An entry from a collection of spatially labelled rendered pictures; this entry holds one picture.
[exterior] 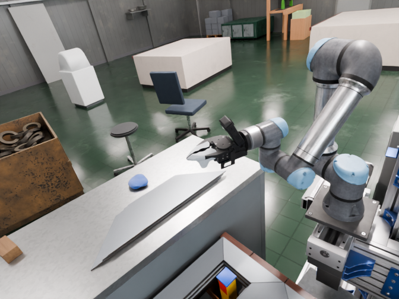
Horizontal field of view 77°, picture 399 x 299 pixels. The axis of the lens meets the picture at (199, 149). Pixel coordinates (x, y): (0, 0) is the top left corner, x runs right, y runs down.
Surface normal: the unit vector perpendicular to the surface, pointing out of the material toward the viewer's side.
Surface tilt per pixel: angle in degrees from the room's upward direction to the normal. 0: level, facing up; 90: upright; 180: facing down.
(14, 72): 90
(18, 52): 90
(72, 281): 0
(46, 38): 80
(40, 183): 90
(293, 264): 0
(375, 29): 90
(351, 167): 7
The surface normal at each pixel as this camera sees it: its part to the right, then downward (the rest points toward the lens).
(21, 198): 0.61, 0.34
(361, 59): -0.52, -0.25
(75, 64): 0.74, 0.07
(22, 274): -0.14, -0.84
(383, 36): -0.65, 0.47
